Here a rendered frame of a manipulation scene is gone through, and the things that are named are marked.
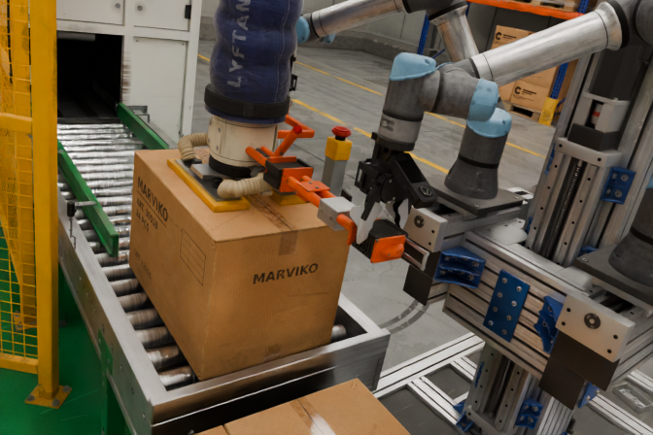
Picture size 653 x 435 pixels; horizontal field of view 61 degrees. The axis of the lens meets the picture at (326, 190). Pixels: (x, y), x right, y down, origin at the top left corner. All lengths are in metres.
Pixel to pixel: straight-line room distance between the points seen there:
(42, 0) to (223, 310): 0.94
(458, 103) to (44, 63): 1.16
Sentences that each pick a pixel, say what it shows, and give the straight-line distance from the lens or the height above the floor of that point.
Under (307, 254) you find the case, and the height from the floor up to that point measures 0.87.
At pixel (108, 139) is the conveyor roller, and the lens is 3.13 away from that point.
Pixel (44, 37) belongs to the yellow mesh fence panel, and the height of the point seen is 1.25.
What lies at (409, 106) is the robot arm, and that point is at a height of 1.35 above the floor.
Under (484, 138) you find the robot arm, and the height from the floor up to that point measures 1.20.
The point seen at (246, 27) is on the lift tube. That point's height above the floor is 1.39.
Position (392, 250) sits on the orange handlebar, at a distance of 1.06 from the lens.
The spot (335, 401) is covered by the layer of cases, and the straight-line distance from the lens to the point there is 1.51.
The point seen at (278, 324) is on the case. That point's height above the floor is 0.67.
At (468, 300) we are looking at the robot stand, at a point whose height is 0.76.
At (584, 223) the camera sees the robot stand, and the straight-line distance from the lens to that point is 1.56.
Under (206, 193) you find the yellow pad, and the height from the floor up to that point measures 0.97.
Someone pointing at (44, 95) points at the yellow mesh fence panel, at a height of 1.09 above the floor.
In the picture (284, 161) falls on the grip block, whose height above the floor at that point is 1.10.
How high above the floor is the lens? 1.54
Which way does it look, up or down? 21 degrees down
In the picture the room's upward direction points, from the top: 10 degrees clockwise
